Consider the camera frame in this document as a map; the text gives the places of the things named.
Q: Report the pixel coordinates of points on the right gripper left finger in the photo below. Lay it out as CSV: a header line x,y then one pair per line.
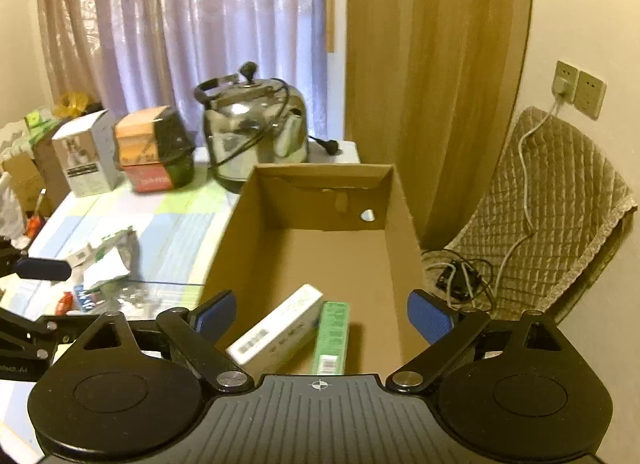
x,y
194,334

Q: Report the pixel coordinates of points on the stainless steel kettle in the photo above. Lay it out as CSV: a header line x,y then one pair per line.
x,y
249,121

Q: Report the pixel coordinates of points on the crumpled plastic bag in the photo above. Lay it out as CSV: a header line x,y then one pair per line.
x,y
12,220

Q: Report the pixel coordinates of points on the black adapter with cables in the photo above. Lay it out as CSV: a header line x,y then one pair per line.
x,y
458,280

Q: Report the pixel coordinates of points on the wall power socket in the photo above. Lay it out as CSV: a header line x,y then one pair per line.
x,y
579,88

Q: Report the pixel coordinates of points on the red small packet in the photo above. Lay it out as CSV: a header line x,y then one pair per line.
x,y
65,304

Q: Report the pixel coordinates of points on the purple sheer curtain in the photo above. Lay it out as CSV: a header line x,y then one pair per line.
x,y
136,54

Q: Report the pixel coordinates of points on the silver green foil pouch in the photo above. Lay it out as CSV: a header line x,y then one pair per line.
x,y
112,260

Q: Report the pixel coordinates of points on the white green medicine box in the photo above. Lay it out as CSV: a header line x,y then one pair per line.
x,y
275,339

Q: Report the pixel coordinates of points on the brown drape curtain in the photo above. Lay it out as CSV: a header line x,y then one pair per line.
x,y
430,88

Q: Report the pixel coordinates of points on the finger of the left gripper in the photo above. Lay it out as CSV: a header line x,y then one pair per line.
x,y
45,269
20,334

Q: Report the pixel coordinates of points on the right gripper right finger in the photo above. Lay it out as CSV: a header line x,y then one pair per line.
x,y
448,332

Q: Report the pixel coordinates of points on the black instant meal bowl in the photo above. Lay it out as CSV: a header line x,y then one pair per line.
x,y
154,150

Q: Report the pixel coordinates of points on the quilted beige chair cover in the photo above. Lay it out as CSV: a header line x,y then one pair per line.
x,y
550,219

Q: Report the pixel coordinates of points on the white humidifier product box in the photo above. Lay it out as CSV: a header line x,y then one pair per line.
x,y
86,151

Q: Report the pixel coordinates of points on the green narrow package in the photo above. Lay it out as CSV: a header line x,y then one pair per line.
x,y
332,339

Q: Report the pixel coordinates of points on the brown cardboard box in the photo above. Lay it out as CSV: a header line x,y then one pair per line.
x,y
345,229

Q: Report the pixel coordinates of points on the long white ointment box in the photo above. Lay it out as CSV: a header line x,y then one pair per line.
x,y
79,255

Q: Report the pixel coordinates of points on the stacked cardboard boxes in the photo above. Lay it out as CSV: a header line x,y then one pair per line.
x,y
27,153

